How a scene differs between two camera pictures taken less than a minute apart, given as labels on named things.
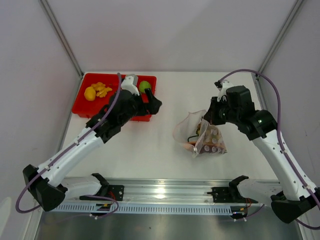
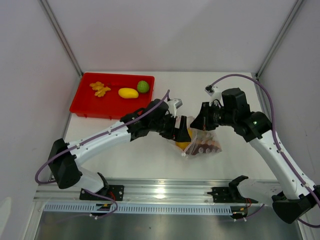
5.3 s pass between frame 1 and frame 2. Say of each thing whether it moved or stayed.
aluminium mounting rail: stayed
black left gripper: moved
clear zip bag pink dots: moved
